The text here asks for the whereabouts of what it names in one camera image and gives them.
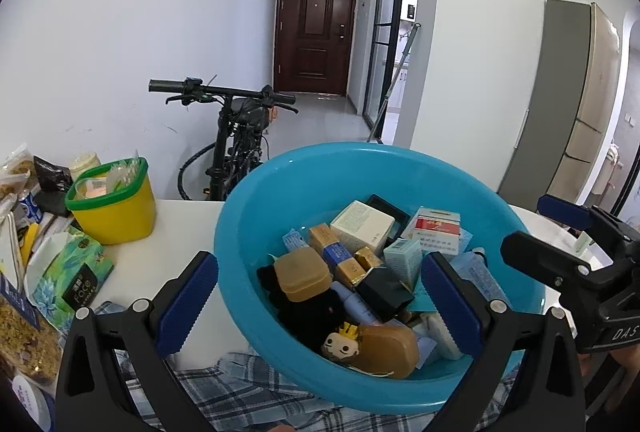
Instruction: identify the small cartoon figurine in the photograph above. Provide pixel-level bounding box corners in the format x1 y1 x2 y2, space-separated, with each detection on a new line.
321 322 362 365

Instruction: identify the beige refrigerator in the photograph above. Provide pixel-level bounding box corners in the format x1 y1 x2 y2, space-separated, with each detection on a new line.
497 0 623 208

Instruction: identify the pale blue packet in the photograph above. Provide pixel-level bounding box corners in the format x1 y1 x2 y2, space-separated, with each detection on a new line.
455 252 511 308

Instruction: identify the red and white box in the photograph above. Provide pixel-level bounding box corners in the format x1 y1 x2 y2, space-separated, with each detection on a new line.
402 207 462 255

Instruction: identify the yellow container with green rim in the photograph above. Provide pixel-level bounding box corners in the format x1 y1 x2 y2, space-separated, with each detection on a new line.
65 157 157 245

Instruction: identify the jar with white lid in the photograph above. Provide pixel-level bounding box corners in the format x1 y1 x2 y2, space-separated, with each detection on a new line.
68 152 102 183

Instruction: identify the black bicycle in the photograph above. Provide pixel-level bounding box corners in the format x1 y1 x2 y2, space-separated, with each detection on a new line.
148 74 300 203

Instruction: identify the black cardboard box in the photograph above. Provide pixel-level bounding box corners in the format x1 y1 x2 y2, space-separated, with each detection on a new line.
356 269 416 320

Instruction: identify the blue plastic basin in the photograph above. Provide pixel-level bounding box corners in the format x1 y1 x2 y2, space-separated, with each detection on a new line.
214 142 547 415

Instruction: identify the clear cookie bag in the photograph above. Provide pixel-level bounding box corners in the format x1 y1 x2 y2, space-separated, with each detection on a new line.
0 143 38 203

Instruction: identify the brown orange plastic box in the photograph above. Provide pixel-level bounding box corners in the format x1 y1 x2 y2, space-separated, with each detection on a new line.
352 324 420 380

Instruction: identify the green floral tissue pack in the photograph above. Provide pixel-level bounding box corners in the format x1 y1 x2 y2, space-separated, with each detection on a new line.
25 232 115 338

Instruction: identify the black framed glass door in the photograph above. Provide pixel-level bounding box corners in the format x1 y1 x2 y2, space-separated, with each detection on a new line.
362 0 423 123

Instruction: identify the blue and gold box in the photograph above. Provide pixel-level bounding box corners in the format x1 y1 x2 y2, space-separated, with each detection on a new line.
307 222 357 270

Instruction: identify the white ribbed item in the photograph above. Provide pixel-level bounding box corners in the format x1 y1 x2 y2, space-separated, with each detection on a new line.
420 312 466 360

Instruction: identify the small teal box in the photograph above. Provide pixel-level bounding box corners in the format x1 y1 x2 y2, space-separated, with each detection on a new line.
384 238 423 290

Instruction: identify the white desktop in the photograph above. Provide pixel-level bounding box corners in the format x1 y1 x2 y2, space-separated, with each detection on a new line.
100 199 616 308

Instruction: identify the mop with metal handle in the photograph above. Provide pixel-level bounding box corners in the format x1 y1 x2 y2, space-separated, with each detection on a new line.
367 23 422 144

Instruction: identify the black tray box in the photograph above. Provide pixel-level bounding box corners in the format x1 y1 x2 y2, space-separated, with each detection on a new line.
365 194 412 240

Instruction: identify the light orange plastic box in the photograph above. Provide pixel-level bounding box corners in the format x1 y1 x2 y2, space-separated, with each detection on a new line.
273 247 332 303

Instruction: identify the blue plaid cloth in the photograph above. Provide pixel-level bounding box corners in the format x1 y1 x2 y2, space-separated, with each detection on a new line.
95 302 521 432

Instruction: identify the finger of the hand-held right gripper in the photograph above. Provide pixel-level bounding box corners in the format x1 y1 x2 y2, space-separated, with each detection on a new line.
500 232 621 298
537 194 640 263

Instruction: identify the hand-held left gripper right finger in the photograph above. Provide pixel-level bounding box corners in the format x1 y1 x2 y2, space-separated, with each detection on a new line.
420 252 588 432

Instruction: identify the pale blue lotion tube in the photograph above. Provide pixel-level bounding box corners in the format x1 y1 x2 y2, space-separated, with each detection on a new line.
332 281 381 325

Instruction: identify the clear granola bag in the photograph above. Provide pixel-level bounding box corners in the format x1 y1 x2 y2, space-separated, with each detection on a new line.
0 277 63 385

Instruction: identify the small gold box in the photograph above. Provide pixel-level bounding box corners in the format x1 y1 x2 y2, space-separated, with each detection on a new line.
354 246 385 270

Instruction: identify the black snack bag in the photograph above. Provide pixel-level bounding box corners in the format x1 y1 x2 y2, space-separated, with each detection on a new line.
32 155 73 213

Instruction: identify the black plush cloth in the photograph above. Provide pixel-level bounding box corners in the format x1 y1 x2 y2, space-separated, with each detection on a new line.
256 264 351 355

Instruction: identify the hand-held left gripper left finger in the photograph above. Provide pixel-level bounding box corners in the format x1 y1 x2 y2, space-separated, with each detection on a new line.
54 251 221 432

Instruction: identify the blue and white packet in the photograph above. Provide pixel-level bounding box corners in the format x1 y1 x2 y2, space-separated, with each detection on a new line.
15 192 43 225

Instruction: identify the small blue packet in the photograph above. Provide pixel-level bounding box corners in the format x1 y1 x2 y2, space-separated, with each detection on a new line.
281 228 313 258

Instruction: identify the white round tub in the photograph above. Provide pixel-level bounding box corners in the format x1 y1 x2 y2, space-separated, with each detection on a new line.
11 374 55 432

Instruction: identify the white cardboard box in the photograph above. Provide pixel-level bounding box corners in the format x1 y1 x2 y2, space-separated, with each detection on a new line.
330 200 396 253

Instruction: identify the white snack packet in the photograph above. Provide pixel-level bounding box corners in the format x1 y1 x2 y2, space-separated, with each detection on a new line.
0 212 26 285

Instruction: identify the dark brown door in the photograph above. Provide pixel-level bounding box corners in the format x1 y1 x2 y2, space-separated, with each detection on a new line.
273 0 360 97

